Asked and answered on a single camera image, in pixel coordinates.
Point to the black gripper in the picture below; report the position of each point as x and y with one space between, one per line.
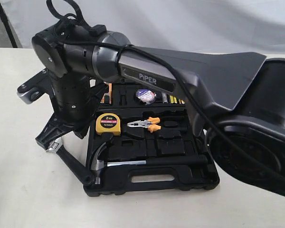
57 126

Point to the PVC electrical tape roll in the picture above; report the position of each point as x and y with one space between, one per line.
146 96

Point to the black adjustable wrench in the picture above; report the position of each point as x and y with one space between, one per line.
84 175

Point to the claw hammer black handle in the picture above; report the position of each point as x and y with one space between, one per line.
98 165

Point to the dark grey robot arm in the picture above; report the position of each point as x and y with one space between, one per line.
237 101

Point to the black plastic tool case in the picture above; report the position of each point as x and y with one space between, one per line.
175 138

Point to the orange utility knife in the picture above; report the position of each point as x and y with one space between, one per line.
107 97

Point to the yellow measuring tape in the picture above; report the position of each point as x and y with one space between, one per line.
108 123

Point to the yellow screwdriver left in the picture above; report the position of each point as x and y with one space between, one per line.
173 100

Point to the black metal stand pole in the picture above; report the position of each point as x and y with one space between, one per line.
5 21

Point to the white backdrop cloth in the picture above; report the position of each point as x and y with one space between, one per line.
213 26

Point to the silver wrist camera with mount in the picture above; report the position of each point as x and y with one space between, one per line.
35 87

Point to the orange handled pliers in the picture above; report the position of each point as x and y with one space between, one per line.
151 124

